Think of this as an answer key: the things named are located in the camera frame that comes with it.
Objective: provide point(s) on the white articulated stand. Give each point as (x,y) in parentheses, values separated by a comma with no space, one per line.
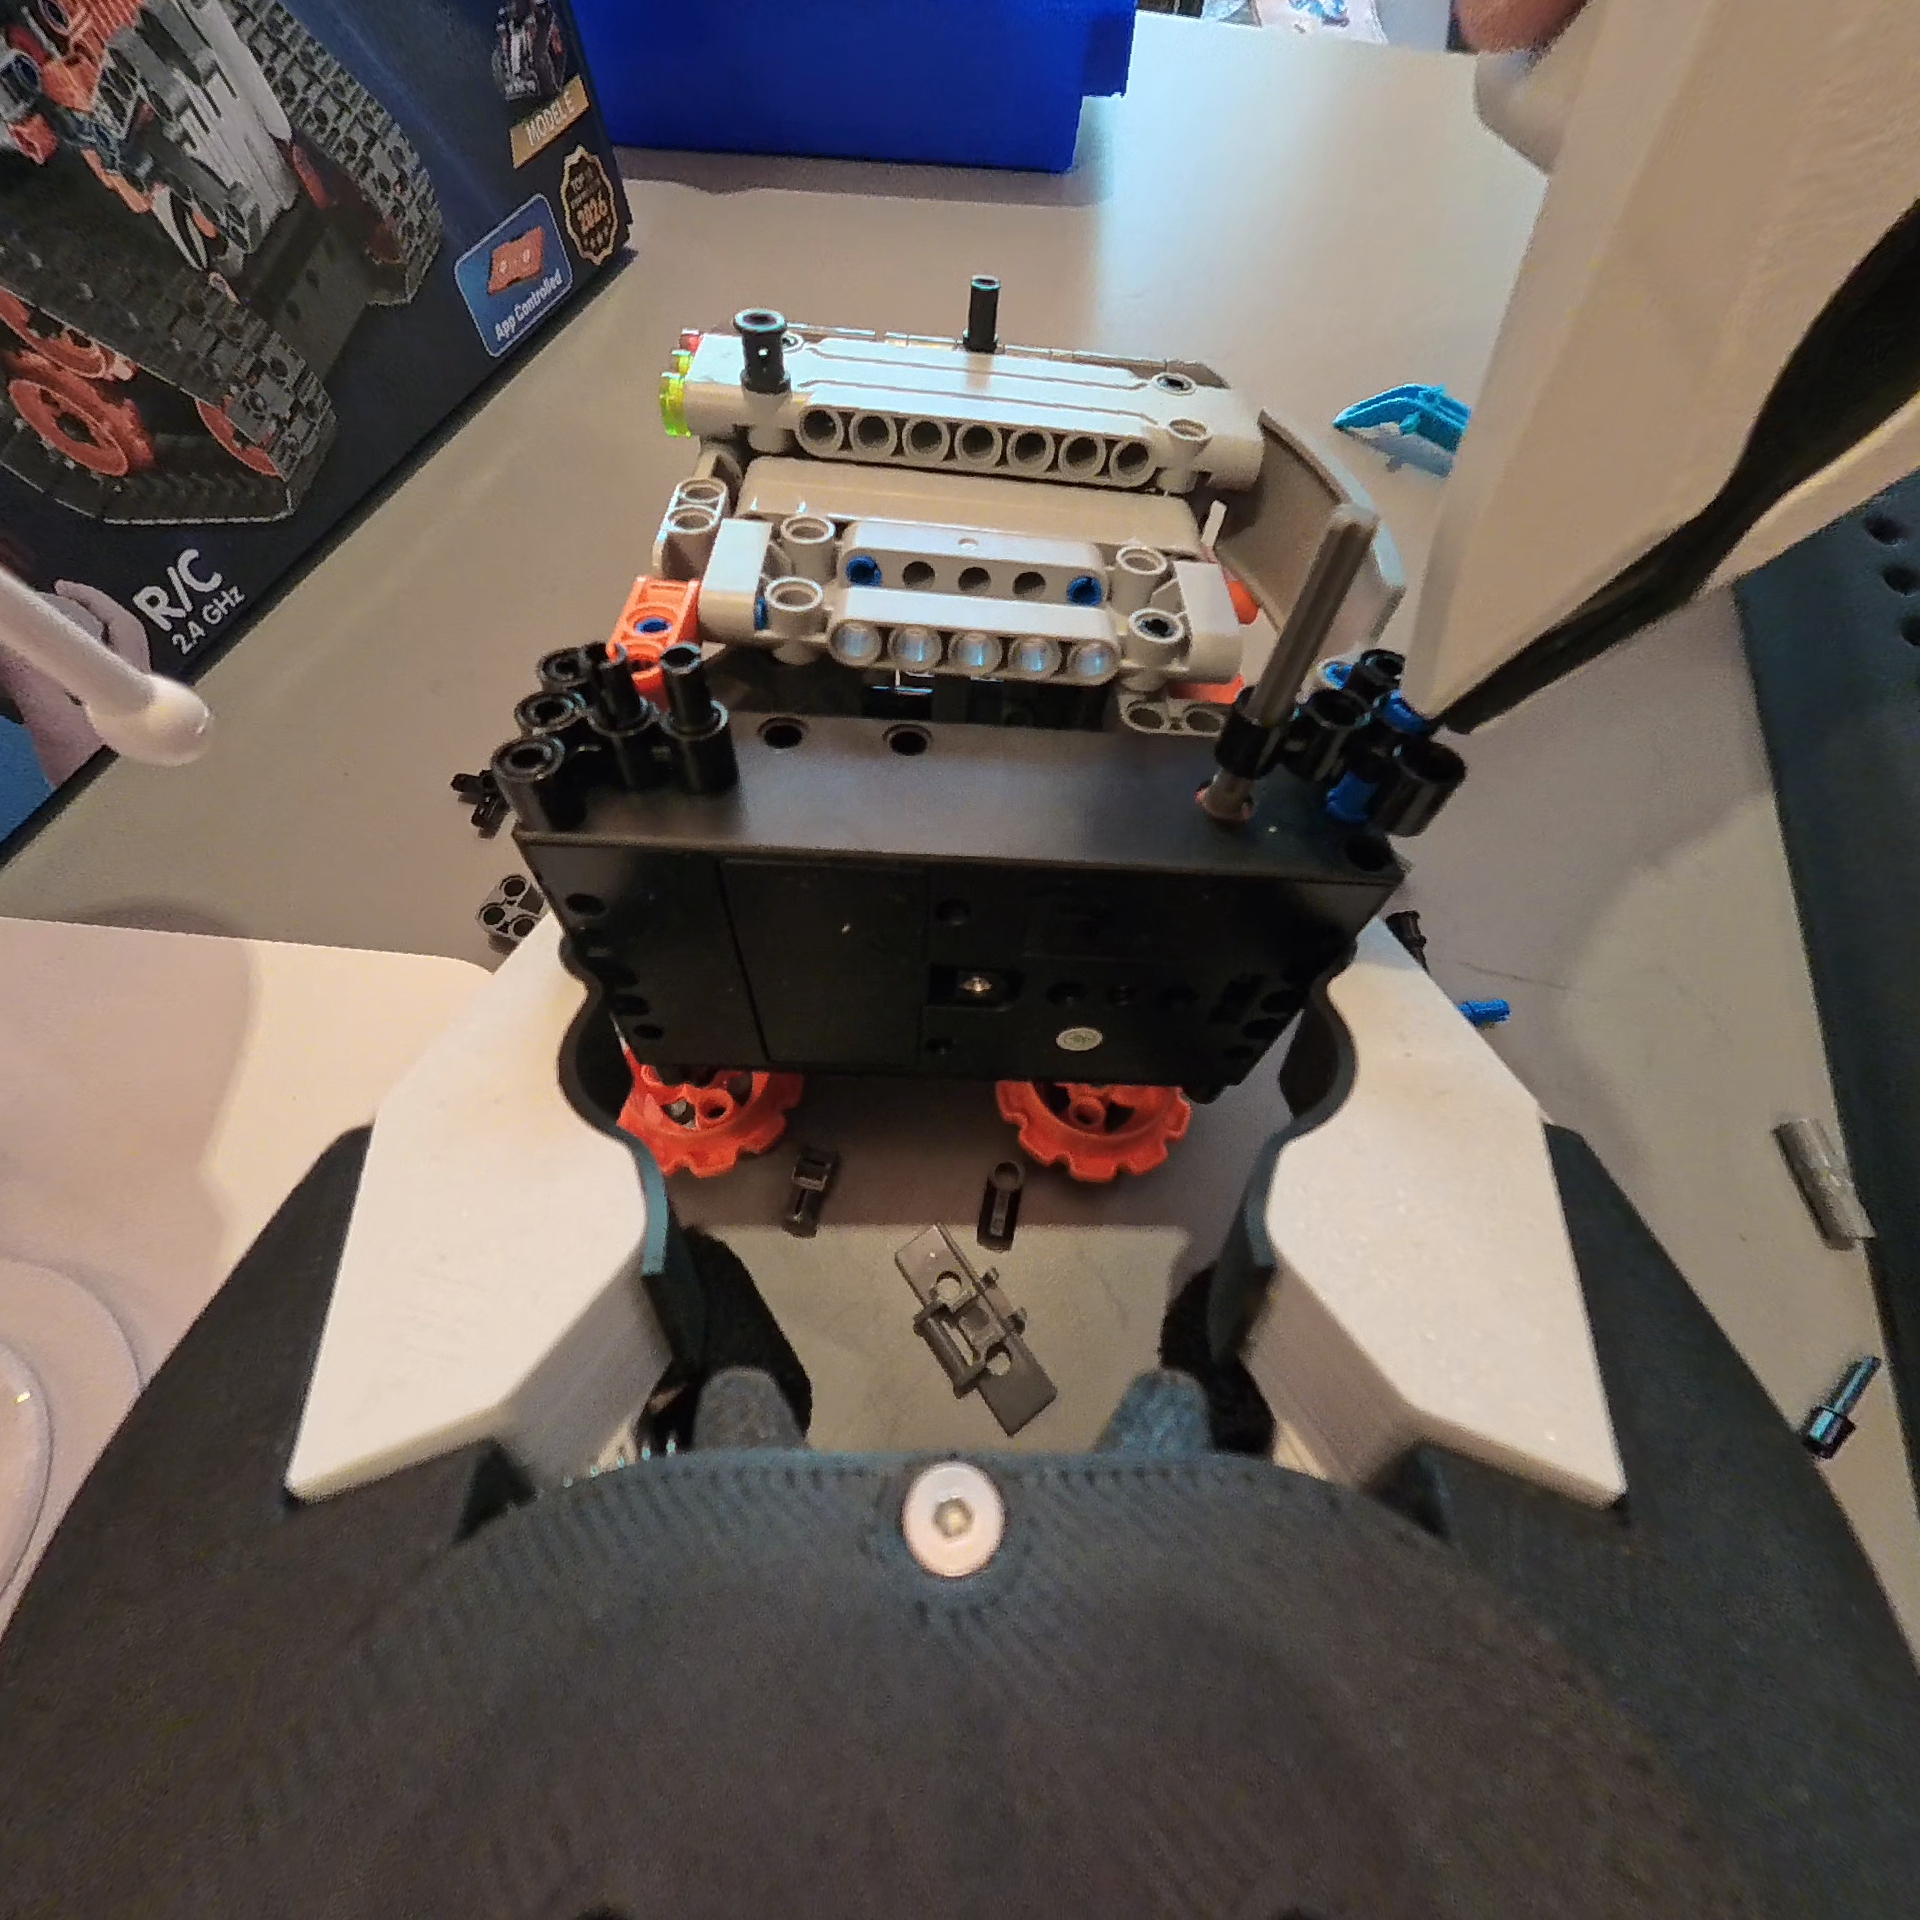
(60,1424)

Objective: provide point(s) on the grey tube connector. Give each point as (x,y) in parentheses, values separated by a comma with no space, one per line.
(1823,1181)

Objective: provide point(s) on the black clip connector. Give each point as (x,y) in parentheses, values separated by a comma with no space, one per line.
(807,1193)

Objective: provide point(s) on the white knob rod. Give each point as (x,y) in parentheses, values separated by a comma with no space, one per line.
(143,712)

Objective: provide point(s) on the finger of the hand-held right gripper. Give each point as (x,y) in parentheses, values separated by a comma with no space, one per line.
(1844,494)
(1620,301)

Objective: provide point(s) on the black axle connector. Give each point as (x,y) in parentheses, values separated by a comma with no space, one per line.
(1001,1200)

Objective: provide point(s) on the printed robot kit box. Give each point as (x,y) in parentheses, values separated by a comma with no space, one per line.
(300,301)

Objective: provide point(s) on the dark perforated pad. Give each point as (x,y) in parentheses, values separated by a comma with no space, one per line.
(1844,900)

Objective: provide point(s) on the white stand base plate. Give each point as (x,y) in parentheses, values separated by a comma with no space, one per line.
(224,1080)

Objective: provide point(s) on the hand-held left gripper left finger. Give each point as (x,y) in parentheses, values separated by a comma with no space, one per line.
(481,1274)

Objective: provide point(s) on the grey track link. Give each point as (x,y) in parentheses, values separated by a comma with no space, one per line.
(974,1329)

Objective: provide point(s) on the person's right hand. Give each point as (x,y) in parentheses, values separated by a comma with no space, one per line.
(1522,23)

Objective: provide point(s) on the building block robot vehicle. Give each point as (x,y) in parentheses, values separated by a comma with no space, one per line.
(901,930)

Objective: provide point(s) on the blue brick separator tool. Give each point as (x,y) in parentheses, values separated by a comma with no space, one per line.
(1402,423)

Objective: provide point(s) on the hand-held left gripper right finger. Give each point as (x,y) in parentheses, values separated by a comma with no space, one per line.
(1440,1274)

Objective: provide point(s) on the blue plastic storage bin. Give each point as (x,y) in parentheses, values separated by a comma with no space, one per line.
(840,74)

